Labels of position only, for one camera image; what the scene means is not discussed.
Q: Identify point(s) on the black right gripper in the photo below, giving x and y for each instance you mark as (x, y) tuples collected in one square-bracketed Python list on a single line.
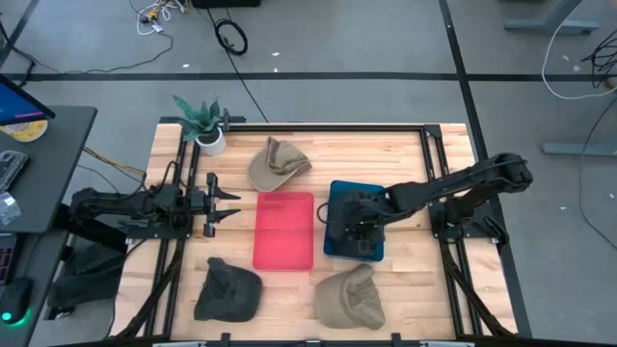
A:
[(366, 241)]

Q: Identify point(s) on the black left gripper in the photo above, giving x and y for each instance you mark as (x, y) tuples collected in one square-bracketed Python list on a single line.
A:
[(210, 205)]

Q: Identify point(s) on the dark grey knitted cap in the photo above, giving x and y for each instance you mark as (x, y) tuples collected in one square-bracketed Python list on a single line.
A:
[(344, 212), (226, 291)]

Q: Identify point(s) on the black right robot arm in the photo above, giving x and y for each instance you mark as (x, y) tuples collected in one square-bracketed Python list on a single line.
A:
[(458, 185)]

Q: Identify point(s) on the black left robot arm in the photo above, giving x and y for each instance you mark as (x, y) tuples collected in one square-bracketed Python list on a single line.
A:
[(120, 202)]

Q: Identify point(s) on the blue plastic bin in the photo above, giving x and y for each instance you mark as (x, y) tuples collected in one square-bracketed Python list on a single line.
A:
[(347, 186)]

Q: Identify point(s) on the green plant in white pot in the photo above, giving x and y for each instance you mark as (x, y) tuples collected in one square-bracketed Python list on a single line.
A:
[(209, 140)]

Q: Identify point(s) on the translucent pink plastic bin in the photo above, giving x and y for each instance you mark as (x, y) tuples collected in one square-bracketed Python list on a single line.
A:
[(284, 231)]

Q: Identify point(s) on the black desk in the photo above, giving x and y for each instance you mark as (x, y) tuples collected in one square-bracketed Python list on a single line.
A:
[(53, 168)]

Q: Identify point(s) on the black box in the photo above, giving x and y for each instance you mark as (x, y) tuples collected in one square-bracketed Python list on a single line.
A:
[(226, 3)]

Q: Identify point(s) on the yellow round disc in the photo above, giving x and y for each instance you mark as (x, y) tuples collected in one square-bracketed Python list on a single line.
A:
[(29, 132)]

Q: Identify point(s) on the grey keyboard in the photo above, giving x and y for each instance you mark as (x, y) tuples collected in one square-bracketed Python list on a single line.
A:
[(12, 168)]

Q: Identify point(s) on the clear plastic bag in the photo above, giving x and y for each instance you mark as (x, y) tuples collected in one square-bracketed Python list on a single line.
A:
[(8, 209)]

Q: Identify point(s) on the dark laptop keyboard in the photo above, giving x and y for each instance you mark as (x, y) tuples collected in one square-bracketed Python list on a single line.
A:
[(6, 260)]

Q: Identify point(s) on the black computer mouse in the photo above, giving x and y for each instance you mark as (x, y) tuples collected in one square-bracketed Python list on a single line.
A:
[(14, 299)]

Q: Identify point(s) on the computer monitor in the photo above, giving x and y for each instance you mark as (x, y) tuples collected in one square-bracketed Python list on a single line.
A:
[(14, 106)]

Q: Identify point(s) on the grey desk foot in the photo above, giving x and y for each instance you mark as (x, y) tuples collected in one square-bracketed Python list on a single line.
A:
[(549, 25), (578, 148)]

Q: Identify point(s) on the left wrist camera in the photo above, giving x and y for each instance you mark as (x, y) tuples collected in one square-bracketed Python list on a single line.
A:
[(197, 200)]

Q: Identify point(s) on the black aluminium table frame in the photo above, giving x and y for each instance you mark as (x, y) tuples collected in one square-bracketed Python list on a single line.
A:
[(337, 128)]

